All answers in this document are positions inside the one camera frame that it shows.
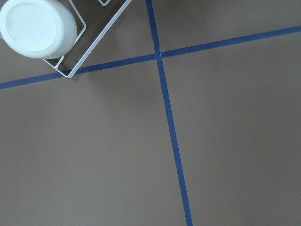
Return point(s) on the white upturned bowl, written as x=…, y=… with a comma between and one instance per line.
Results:
x=41, y=29

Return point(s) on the white wire dish rack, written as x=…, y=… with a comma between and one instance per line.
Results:
x=94, y=19

